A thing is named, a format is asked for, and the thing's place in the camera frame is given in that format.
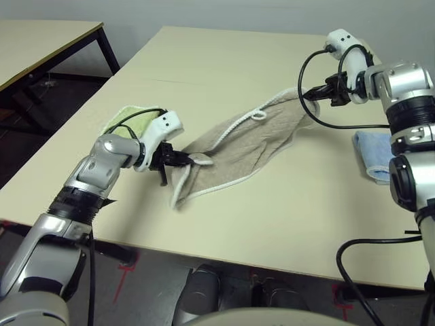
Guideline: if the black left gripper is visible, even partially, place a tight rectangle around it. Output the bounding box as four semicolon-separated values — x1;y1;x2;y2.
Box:
148;141;196;187

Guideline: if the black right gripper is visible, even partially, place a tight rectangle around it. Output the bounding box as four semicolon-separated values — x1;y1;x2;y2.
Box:
304;72;353;109

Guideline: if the beige towel with duck embroidery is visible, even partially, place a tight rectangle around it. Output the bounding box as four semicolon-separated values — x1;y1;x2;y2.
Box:
169;87;322;211

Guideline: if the folded green towel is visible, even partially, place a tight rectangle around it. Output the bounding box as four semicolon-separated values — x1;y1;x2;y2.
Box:
103;105;164;141

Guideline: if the folded blue towel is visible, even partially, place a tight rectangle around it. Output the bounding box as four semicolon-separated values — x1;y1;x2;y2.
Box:
352;130;394;186

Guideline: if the dark left robot leg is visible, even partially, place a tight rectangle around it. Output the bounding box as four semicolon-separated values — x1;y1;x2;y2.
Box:
176;264;222;316

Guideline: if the dark robot leg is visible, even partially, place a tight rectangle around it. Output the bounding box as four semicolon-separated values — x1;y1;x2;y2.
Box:
176;264;222;316
251;276;310;312

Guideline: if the dark right robot leg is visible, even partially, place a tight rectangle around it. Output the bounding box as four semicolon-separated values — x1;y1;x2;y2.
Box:
251;276;310;312

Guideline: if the light grey robot torso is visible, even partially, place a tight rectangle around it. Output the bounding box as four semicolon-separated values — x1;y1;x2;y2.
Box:
0;294;356;326

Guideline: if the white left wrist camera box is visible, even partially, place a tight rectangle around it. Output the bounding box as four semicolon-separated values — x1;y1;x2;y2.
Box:
134;110;185;173

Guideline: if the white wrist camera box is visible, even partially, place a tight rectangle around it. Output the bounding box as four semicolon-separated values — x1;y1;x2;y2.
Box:
324;29;375;105
134;110;185;173

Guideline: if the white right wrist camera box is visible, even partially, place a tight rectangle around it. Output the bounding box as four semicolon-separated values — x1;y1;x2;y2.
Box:
324;29;375;105

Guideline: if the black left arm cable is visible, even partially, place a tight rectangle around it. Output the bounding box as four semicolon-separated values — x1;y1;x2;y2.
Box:
86;107;168;326

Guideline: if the beige side table black frame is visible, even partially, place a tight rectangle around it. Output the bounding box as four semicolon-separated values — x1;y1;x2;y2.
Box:
0;19;120;137

